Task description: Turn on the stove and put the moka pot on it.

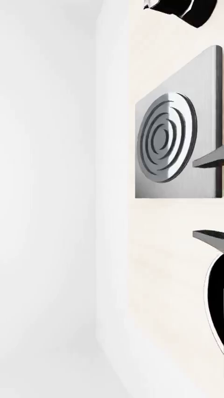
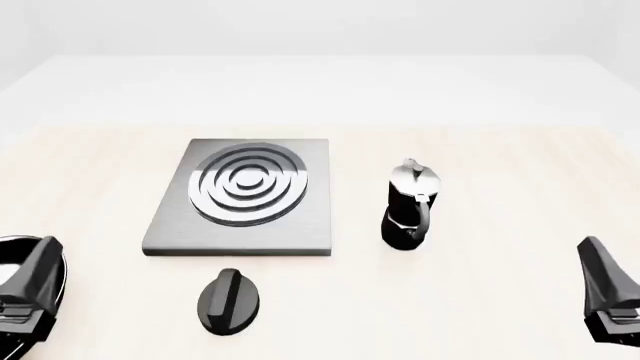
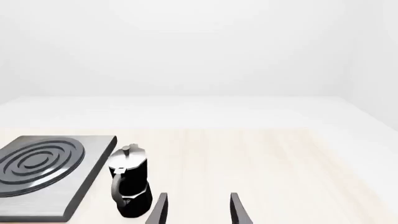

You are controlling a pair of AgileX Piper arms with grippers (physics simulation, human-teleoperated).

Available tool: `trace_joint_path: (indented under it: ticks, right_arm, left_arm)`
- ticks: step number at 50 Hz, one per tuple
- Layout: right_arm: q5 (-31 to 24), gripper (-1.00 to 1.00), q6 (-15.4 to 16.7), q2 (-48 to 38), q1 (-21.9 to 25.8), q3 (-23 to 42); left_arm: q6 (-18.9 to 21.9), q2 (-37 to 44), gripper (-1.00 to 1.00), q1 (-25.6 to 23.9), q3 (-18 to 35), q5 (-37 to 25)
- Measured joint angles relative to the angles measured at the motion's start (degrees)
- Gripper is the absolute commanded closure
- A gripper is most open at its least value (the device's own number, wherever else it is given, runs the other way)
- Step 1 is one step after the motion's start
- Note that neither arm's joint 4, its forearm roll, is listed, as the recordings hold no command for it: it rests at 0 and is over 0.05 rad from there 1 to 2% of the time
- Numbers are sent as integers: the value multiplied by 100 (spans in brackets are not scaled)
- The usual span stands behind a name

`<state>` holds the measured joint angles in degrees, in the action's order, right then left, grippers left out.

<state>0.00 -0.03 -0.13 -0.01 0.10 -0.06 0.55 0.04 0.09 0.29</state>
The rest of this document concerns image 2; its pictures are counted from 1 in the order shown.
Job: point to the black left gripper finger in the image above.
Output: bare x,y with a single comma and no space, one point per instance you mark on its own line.
40,277

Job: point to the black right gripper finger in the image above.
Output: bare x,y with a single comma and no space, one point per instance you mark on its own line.
602,277

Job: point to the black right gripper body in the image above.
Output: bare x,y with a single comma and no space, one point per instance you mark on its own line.
615,322

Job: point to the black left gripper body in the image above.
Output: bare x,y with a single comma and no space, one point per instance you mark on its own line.
25,318

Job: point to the grey flat stove plate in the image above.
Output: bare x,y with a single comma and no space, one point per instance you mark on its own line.
170,232

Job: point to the round black stove knob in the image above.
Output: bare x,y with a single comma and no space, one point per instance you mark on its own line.
226,302

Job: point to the black and silver moka pot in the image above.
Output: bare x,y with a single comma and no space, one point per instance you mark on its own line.
400,210

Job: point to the black round pan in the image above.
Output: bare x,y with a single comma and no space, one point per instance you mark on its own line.
15,248

